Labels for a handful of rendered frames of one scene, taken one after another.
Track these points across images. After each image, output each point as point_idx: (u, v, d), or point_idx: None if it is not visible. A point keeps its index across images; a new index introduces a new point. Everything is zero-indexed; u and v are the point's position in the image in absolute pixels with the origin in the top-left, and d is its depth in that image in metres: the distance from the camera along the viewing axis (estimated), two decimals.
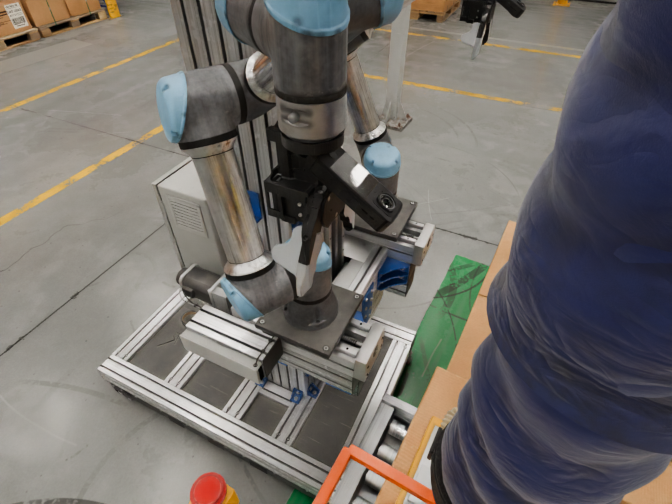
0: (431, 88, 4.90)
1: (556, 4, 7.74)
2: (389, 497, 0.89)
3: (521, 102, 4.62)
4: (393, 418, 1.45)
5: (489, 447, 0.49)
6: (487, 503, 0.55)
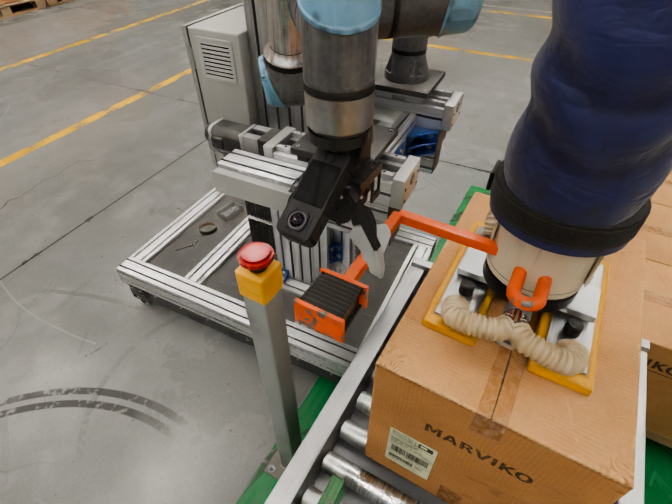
0: (440, 47, 4.88)
1: None
2: (436, 278, 0.87)
3: (530, 59, 4.60)
4: None
5: (581, 38, 0.47)
6: (568, 147, 0.53)
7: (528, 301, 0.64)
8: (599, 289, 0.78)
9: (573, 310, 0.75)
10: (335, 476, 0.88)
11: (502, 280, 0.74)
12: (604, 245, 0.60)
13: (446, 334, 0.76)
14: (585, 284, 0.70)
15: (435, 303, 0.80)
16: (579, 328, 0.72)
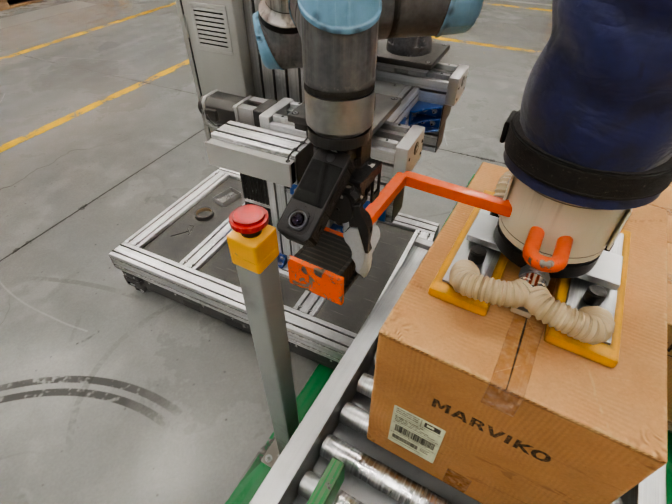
0: (441, 39, 4.82)
1: None
2: (443, 246, 0.81)
3: (533, 50, 4.54)
4: None
5: None
6: (597, 76, 0.47)
7: (548, 260, 0.58)
8: (621, 256, 0.72)
9: (595, 277, 0.68)
10: (334, 458, 0.82)
11: (517, 243, 0.68)
12: (635, 194, 0.53)
13: (455, 303, 0.70)
14: (608, 246, 0.64)
15: (442, 271, 0.73)
16: (602, 296, 0.65)
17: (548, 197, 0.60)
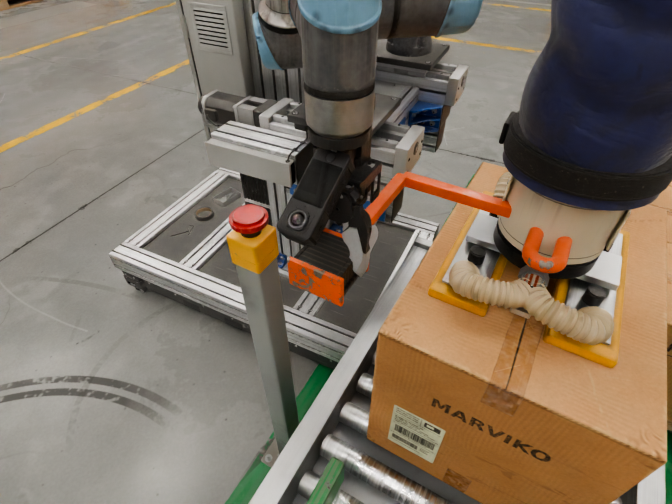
0: (441, 39, 4.82)
1: None
2: (443, 246, 0.81)
3: (533, 50, 4.54)
4: None
5: None
6: (596, 78, 0.47)
7: (547, 261, 0.58)
8: (620, 256, 0.72)
9: (594, 277, 0.69)
10: (334, 458, 0.82)
11: (516, 244, 0.68)
12: (634, 195, 0.53)
13: (455, 304, 0.70)
14: (608, 246, 0.64)
15: (442, 272, 0.74)
16: (601, 296, 0.65)
17: (547, 198, 0.60)
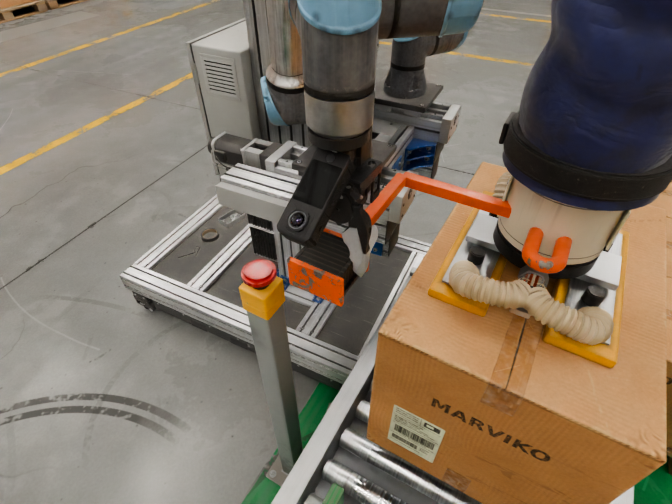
0: None
1: None
2: (443, 246, 0.81)
3: (529, 63, 4.63)
4: None
5: None
6: (596, 78, 0.47)
7: (547, 261, 0.58)
8: (620, 256, 0.72)
9: (593, 277, 0.69)
10: (335, 484, 0.91)
11: (516, 244, 0.68)
12: (634, 195, 0.53)
13: (455, 304, 0.70)
14: (607, 246, 0.64)
15: (442, 272, 0.74)
16: (601, 296, 0.66)
17: (547, 198, 0.60)
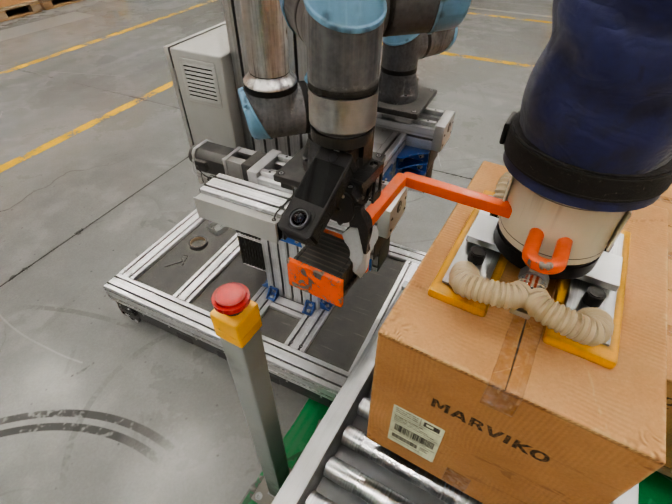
0: None
1: None
2: (443, 246, 0.81)
3: (528, 64, 4.57)
4: None
5: None
6: (597, 79, 0.47)
7: (547, 262, 0.58)
8: (621, 256, 0.72)
9: (594, 278, 0.68)
10: None
11: (516, 244, 0.68)
12: (634, 196, 0.53)
13: (455, 304, 0.70)
14: (608, 247, 0.64)
15: (442, 272, 0.73)
16: (601, 297, 0.65)
17: (548, 199, 0.60)
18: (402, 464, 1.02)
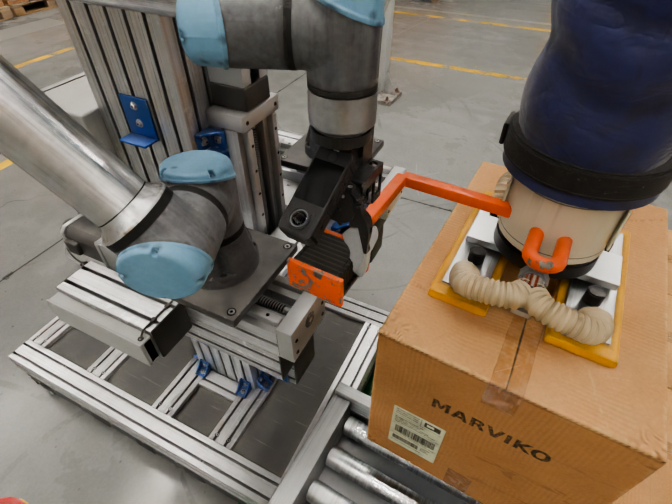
0: (423, 64, 4.58)
1: None
2: (443, 246, 0.81)
3: (519, 77, 4.30)
4: (351, 414, 1.13)
5: None
6: (596, 78, 0.47)
7: (547, 261, 0.58)
8: (621, 256, 0.72)
9: (594, 277, 0.68)
10: None
11: (516, 244, 0.68)
12: (634, 195, 0.53)
13: (455, 304, 0.70)
14: (608, 246, 0.64)
15: (442, 272, 0.73)
16: (601, 296, 0.65)
17: (547, 198, 0.60)
18: None
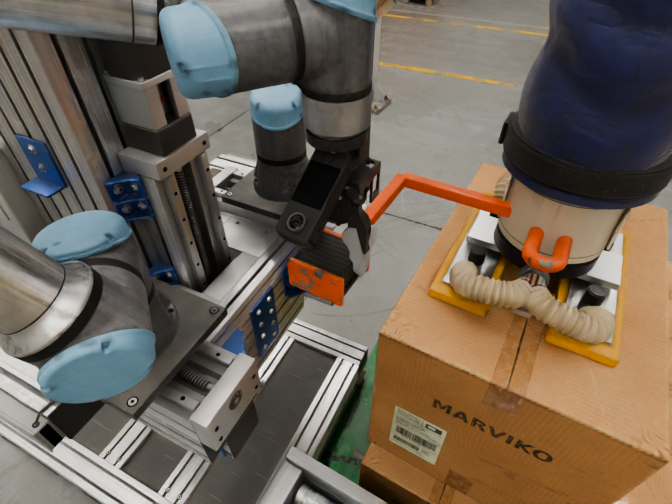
0: (415, 70, 4.46)
1: None
2: (443, 247, 0.81)
3: (513, 84, 4.18)
4: (305, 481, 1.01)
5: None
6: (594, 77, 0.47)
7: (548, 260, 0.58)
8: (621, 255, 0.72)
9: (594, 277, 0.68)
10: None
11: (516, 244, 0.68)
12: (634, 193, 0.53)
13: (456, 304, 0.70)
14: (608, 245, 0.64)
15: (442, 272, 0.73)
16: (602, 295, 0.65)
17: (547, 197, 0.60)
18: None
